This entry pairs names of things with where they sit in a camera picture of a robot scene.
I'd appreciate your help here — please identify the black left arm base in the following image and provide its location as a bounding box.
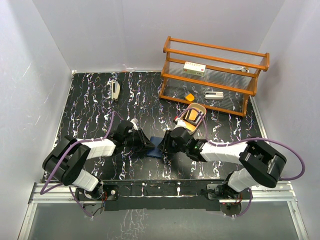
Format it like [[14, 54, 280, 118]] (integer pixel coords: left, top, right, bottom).
[[69, 182, 119, 220]]

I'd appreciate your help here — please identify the blue card holder wallet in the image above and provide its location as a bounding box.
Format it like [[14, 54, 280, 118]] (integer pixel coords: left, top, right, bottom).
[[146, 136, 163, 159]]

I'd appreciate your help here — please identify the white red small box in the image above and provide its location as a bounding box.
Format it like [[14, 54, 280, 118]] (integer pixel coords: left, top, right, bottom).
[[183, 61, 206, 77]]

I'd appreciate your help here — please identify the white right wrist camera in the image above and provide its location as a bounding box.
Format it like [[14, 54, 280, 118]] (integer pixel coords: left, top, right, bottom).
[[174, 117, 189, 131]]

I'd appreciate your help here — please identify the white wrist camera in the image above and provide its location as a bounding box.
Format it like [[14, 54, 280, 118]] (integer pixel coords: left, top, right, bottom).
[[174, 117, 189, 131], [130, 118, 138, 131]]

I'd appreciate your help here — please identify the aluminium front rail frame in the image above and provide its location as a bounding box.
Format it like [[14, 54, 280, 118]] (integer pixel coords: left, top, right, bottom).
[[18, 180, 309, 240]]

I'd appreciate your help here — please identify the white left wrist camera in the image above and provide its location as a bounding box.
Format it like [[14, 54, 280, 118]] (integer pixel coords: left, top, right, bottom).
[[130, 118, 138, 131]]

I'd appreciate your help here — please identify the yellow and grey tape measure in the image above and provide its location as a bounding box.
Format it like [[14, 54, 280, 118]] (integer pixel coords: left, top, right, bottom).
[[184, 93, 195, 102]]

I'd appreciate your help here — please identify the beige oval card tray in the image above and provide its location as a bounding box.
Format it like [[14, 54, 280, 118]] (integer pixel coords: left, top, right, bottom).
[[180, 103, 207, 135]]

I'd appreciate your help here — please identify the white and black stapler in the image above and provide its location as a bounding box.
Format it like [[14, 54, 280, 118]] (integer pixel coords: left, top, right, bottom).
[[111, 80, 121, 101]]

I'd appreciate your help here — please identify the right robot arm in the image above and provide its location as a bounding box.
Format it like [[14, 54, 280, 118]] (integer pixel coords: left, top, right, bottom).
[[157, 127, 287, 199]]

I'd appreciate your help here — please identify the orange wooden shelf rack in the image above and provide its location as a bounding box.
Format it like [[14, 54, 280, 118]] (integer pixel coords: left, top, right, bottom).
[[159, 36, 270, 117]]

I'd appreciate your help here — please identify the stack of silver cards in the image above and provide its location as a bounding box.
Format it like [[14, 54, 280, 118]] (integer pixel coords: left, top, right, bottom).
[[184, 108, 204, 126]]

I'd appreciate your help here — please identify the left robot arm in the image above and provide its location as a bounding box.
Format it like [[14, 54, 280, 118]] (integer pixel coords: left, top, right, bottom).
[[42, 119, 155, 200]]

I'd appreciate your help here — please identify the white small stapler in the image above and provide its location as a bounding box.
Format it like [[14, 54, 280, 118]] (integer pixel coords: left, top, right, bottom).
[[204, 91, 224, 100]]

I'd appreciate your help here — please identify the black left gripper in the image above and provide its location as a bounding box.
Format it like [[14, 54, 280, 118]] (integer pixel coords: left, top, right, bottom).
[[123, 128, 155, 152]]

